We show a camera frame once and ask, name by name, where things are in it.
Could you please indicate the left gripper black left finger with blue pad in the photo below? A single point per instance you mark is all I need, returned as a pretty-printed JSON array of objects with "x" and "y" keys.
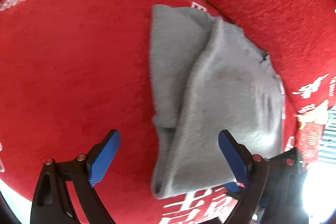
[{"x": 52, "y": 202}]

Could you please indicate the grey knitted garment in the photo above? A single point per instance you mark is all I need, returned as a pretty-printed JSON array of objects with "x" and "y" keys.
[{"x": 206, "y": 76}]

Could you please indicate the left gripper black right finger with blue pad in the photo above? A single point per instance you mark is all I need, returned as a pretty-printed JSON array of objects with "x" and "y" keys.
[{"x": 273, "y": 185}]

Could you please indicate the red blanket white lettering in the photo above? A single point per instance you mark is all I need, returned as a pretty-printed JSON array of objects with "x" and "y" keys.
[{"x": 71, "y": 70}]

